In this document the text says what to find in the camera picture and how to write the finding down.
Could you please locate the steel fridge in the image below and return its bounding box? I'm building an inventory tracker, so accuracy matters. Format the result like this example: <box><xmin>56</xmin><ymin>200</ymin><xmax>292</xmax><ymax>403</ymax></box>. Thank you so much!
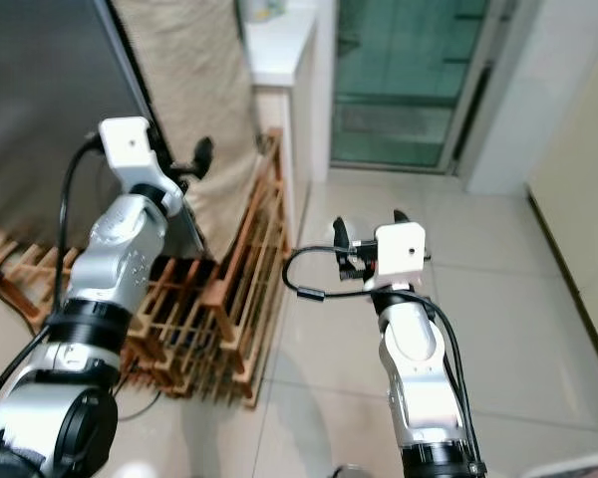
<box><xmin>0</xmin><ymin>0</ymin><xmax>152</xmax><ymax>242</ymax></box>

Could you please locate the beige hanging cloth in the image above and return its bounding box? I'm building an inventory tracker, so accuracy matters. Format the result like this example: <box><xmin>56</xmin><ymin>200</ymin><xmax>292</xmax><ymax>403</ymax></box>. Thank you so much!
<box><xmin>112</xmin><ymin>0</ymin><xmax>267</xmax><ymax>262</ymax></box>

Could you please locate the wooden slatted rack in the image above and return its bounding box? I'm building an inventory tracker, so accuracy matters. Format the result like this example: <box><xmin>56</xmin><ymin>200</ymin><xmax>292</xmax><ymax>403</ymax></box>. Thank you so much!
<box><xmin>0</xmin><ymin>125</ymin><xmax>297</xmax><ymax>411</ymax></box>

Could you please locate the white counter unit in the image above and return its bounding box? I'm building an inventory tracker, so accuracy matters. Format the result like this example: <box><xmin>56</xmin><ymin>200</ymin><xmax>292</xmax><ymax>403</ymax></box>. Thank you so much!
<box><xmin>242</xmin><ymin>0</ymin><xmax>337</xmax><ymax>240</ymax></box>

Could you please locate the green glass sliding door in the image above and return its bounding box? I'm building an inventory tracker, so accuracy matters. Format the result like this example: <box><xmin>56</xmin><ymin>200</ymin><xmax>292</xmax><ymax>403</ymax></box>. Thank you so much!
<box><xmin>329</xmin><ymin>0</ymin><xmax>517</xmax><ymax>177</ymax></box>

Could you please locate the beige cabinet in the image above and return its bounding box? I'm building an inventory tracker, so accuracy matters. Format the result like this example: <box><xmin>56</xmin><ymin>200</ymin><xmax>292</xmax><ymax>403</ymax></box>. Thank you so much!
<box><xmin>526</xmin><ymin>28</ymin><xmax>598</xmax><ymax>404</ymax></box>

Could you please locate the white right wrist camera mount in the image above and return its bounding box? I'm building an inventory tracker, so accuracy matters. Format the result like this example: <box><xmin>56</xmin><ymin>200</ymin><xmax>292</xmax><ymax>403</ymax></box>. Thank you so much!
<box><xmin>374</xmin><ymin>221</ymin><xmax>428</xmax><ymax>292</ymax></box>

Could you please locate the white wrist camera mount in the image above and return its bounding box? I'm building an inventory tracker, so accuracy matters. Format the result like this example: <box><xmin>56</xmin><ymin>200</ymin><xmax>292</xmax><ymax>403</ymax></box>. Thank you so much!
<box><xmin>374</xmin><ymin>221</ymin><xmax>428</xmax><ymax>292</ymax></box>
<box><xmin>98</xmin><ymin>117</ymin><xmax>180</xmax><ymax>215</ymax></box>

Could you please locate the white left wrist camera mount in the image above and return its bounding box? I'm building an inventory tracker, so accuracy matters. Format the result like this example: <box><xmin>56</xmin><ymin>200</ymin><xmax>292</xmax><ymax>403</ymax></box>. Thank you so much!
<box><xmin>98</xmin><ymin>117</ymin><xmax>180</xmax><ymax>215</ymax></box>

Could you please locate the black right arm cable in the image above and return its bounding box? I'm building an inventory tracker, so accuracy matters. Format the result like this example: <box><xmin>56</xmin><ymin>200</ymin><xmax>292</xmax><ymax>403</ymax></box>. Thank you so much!
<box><xmin>282</xmin><ymin>245</ymin><xmax>486</xmax><ymax>474</ymax></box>

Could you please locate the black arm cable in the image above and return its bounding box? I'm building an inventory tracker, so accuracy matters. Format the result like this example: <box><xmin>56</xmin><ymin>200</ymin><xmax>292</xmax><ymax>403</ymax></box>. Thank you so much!
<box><xmin>0</xmin><ymin>134</ymin><xmax>106</xmax><ymax>444</ymax></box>
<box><xmin>282</xmin><ymin>245</ymin><xmax>486</xmax><ymax>474</ymax></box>

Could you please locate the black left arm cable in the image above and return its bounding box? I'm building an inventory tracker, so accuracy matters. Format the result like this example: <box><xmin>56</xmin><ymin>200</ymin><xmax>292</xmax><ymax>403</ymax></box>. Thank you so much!
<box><xmin>0</xmin><ymin>134</ymin><xmax>106</xmax><ymax>444</ymax></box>

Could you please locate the black floor cable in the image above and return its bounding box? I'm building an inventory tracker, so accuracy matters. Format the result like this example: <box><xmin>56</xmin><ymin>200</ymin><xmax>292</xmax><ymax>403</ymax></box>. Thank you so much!
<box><xmin>115</xmin><ymin>386</ymin><xmax>172</xmax><ymax>422</ymax></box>

